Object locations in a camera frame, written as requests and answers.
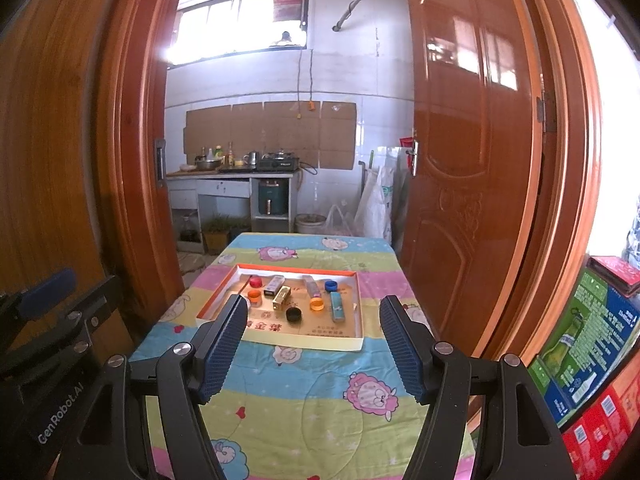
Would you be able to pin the metal bowl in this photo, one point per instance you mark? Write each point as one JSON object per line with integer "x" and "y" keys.
{"x": 208, "y": 164}

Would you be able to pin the green air fryer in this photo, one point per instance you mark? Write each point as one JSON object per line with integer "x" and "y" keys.
{"x": 272, "y": 199}

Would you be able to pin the blue bottle cap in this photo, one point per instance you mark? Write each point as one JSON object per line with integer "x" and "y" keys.
{"x": 330, "y": 286}

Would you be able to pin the black bottle cap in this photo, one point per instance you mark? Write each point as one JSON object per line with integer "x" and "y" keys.
{"x": 293, "y": 315}

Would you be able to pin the metal kettle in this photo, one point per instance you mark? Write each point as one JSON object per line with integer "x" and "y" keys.
{"x": 250, "y": 159}

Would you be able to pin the window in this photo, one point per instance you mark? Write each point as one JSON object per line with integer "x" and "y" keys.
{"x": 235, "y": 25}

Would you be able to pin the plain wooden door panel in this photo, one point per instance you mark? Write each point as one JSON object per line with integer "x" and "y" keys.
{"x": 50, "y": 160}

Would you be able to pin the orange bottle cap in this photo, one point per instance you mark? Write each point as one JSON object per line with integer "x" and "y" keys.
{"x": 254, "y": 297}

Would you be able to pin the white woven sack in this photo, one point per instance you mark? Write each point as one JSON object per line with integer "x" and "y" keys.
{"x": 375, "y": 205}

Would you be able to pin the white cartoon lighter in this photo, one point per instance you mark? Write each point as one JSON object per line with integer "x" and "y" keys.
{"x": 272, "y": 286}

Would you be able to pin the red flat box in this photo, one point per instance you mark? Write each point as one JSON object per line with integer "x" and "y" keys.
{"x": 615, "y": 272}

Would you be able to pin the clear plastic case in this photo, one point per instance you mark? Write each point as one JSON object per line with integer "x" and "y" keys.
{"x": 311, "y": 286}

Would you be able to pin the black gas stove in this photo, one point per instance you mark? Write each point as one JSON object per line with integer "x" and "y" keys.
{"x": 280, "y": 161}

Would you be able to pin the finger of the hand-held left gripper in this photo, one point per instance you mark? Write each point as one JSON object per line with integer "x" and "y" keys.
{"x": 47, "y": 290}
{"x": 60, "y": 340}

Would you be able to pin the red bottle cap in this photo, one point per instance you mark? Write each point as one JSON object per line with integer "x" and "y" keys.
{"x": 256, "y": 281}

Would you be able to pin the shallow orange-rimmed cardboard box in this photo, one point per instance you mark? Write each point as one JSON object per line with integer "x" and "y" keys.
{"x": 315, "y": 332}

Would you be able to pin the yellow bottle cap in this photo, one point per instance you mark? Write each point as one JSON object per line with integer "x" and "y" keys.
{"x": 316, "y": 304}

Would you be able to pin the red printed carton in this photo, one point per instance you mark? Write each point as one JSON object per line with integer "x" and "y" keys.
{"x": 605, "y": 420}

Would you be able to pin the kitchen counter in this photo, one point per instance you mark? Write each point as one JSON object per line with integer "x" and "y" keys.
{"x": 225, "y": 187}

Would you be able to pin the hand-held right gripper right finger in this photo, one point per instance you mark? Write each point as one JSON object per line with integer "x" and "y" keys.
{"x": 402, "y": 355}

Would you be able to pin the gold rectangular box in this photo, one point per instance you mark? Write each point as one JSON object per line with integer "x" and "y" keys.
{"x": 281, "y": 298}

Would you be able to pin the green printed carton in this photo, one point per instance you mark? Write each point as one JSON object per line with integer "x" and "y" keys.
{"x": 585, "y": 340}

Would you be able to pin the cardboard wall sheet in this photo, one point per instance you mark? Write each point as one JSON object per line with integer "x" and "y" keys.
{"x": 270, "y": 130}

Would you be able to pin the red paper strip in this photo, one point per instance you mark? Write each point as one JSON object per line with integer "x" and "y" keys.
{"x": 406, "y": 141}

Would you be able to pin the wooden planter with grass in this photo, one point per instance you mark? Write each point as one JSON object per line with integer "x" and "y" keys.
{"x": 216, "y": 237}

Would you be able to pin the carved wooden door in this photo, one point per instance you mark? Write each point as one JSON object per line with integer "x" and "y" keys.
{"x": 465, "y": 160}

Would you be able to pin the wooden door frame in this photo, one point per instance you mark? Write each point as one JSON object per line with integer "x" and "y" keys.
{"x": 135, "y": 160}

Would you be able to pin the light blue lighter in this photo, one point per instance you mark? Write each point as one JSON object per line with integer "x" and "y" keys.
{"x": 337, "y": 307}

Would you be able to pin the cartoon sheep printed blanket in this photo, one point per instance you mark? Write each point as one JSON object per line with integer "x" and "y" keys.
{"x": 300, "y": 385}

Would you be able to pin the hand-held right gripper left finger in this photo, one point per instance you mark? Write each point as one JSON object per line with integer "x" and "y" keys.
{"x": 220, "y": 355}

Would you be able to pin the white bucket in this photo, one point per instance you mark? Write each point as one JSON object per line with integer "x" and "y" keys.
{"x": 310, "y": 224}

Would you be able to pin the dark planter with grass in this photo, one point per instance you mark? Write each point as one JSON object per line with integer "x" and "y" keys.
{"x": 239, "y": 230}

